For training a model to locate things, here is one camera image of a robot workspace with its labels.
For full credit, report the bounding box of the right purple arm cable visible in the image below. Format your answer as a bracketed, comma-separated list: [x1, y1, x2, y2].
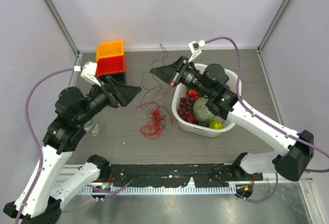
[204, 36, 329, 203]

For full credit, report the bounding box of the green netted melon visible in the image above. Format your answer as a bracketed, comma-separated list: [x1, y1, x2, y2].
[192, 98, 215, 123]

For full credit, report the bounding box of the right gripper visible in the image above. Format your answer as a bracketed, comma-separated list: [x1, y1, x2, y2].
[150, 56, 212, 99]

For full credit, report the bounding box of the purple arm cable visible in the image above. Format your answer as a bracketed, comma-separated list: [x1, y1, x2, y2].
[204, 36, 329, 203]
[14, 66, 133, 224]

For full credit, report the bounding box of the black plastic bin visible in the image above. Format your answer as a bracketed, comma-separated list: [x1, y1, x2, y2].
[98, 72, 127, 90]

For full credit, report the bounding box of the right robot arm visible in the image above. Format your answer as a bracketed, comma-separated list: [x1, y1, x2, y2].
[150, 57, 314, 182]

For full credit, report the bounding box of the red grape bunch front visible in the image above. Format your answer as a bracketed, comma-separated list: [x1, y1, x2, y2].
[177, 97, 196, 123]

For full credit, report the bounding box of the yellow plastic bin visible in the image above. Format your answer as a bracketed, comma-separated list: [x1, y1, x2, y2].
[96, 41, 124, 62]

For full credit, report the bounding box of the white slotted cable duct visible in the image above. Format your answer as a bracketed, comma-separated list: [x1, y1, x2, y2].
[78, 184, 236, 196]

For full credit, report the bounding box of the clear glass bottle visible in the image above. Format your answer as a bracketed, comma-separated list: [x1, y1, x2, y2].
[84, 119, 99, 136]

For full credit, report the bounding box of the red plastic bin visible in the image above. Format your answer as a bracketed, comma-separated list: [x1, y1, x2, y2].
[96, 55, 125, 77]

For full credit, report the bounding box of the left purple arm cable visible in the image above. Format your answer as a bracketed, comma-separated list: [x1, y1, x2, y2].
[14, 66, 133, 224]

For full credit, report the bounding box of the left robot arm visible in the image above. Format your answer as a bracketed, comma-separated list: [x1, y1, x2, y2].
[3, 76, 141, 223]

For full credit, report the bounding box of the dark thin cable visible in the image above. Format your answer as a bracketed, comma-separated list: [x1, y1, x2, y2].
[140, 43, 169, 108]

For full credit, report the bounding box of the white fruit basket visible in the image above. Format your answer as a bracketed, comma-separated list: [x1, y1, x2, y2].
[171, 63, 237, 138]

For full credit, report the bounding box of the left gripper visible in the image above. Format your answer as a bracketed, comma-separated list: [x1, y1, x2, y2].
[78, 74, 142, 124]

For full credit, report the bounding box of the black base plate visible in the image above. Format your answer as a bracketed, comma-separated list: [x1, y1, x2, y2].
[111, 163, 263, 188]

